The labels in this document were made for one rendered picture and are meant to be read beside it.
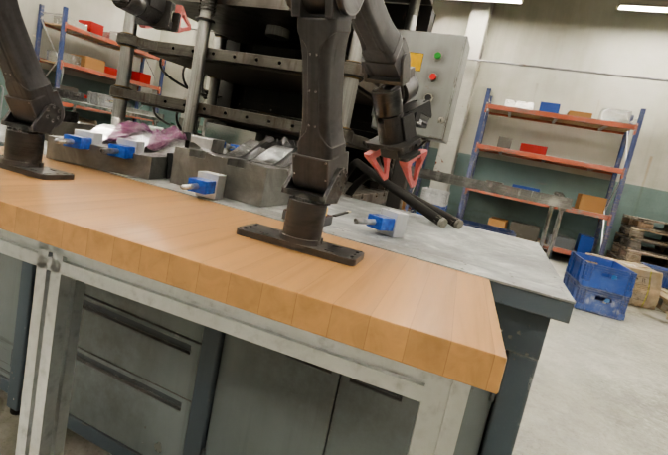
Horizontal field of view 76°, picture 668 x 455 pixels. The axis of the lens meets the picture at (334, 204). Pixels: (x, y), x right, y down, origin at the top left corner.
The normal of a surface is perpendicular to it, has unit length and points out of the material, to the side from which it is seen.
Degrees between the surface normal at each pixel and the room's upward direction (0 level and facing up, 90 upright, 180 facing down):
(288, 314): 90
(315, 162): 109
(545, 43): 90
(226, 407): 90
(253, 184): 90
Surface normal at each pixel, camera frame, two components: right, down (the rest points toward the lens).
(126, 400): -0.36, 0.05
